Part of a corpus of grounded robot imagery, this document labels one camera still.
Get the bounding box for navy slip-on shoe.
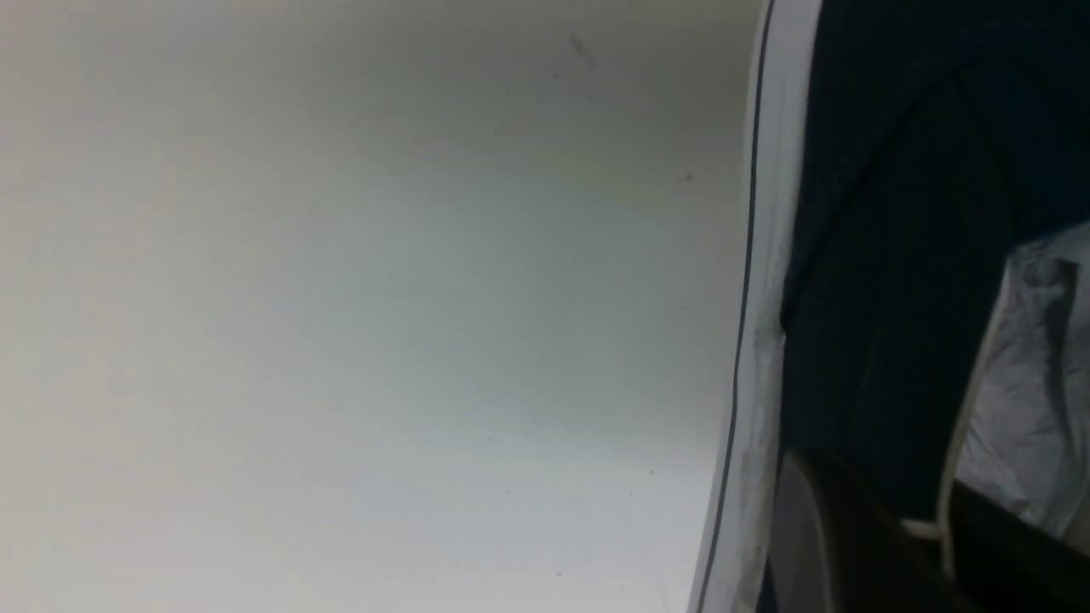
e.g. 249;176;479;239
686;1;1089;612

